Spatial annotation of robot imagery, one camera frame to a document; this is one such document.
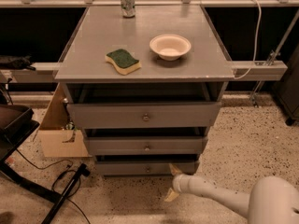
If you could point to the green yellow sponge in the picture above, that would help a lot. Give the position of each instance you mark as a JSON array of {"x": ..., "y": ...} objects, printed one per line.
[{"x": 123, "y": 61}]

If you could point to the black bag on rail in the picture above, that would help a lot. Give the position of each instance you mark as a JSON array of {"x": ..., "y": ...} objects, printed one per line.
[{"x": 15, "y": 63}]

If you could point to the silver soda can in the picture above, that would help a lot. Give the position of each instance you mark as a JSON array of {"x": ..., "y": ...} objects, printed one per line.
[{"x": 128, "y": 8}]

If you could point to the dark cabinet at right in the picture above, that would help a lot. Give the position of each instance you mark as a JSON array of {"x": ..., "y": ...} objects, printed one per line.
[{"x": 287, "y": 90}]

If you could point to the grey drawer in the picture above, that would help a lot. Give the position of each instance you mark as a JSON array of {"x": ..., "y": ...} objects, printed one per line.
[
  {"x": 145, "y": 145},
  {"x": 148, "y": 115},
  {"x": 119, "y": 165}
]

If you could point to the white paper bowl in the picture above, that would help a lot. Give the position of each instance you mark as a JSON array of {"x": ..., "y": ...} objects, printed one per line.
[{"x": 170, "y": 47}]

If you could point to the grey wooden drawer cabinet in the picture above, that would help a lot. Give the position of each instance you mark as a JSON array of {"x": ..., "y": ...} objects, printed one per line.
[{"x": 144, "y": 91}]

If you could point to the metal rail frame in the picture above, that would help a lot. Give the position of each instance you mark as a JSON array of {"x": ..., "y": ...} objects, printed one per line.
[{"x": 261, "y": 69}]

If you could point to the grey top drawer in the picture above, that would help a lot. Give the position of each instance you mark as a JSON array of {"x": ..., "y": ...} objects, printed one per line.
[{"x": 148, "y": 115}]

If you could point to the grey middle drawer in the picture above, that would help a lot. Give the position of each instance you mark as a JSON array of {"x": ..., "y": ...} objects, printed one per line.
[{"x": 145, "y": 145}]

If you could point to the cardboard box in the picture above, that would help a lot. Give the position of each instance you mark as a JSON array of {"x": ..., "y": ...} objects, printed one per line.
[{"x": 57, "y": 136}]

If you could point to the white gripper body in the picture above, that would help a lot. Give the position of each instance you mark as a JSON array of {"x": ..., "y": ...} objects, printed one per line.
[{"x": 179, "y": 183}]

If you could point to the grey bottom drawer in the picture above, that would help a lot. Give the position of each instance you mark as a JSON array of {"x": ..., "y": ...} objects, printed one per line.
[{"x": 119, "y": 165}]

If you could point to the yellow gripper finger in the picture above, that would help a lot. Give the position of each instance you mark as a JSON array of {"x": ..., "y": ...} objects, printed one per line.
[
  {"x": 174, "y": 169},
  {"x": 171, "y": 195}
]

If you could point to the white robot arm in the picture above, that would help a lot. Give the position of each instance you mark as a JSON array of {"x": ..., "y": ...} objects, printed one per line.
[{"x": 272, "y": 200}]

